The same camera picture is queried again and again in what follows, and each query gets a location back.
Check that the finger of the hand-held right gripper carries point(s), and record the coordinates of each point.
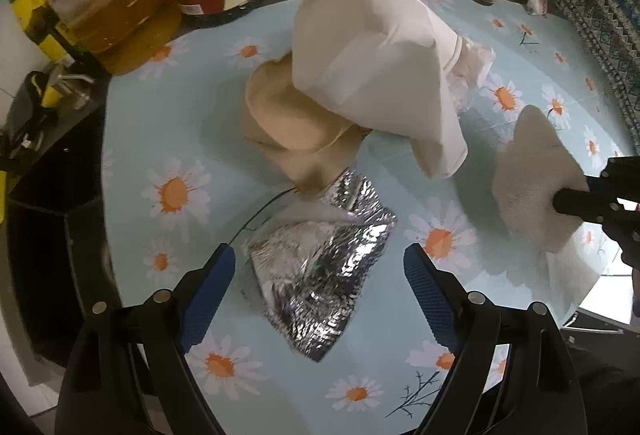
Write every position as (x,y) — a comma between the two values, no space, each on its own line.
(575,202)

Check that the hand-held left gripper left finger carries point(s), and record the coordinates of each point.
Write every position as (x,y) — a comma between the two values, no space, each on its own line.
(210,295)

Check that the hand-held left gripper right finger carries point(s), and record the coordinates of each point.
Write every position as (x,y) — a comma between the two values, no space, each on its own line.
(425,295)

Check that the beige cleaning cloth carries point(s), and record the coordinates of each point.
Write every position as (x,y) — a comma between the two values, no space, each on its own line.
(535,165)

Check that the silver foil bag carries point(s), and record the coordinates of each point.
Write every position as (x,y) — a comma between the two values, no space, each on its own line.
(320,275)

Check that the beige paper napkin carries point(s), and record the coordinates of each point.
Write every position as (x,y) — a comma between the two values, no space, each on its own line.
(285,120)

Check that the white paper bag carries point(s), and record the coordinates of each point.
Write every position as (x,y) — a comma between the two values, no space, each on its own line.
(370,55)

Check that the daisy-print table cover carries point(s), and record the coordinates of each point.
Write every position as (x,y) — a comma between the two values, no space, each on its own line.
(165,140)

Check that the dark sink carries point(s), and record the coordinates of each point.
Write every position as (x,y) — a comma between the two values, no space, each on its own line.
(55,240)

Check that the crumpled white wrapper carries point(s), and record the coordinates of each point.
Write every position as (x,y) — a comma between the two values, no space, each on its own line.
(470,75)

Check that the blue patterned cloth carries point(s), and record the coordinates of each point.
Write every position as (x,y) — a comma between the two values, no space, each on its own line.
(600,25)

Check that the yellow oil container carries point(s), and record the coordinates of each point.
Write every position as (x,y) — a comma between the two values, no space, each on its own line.
(35,0)

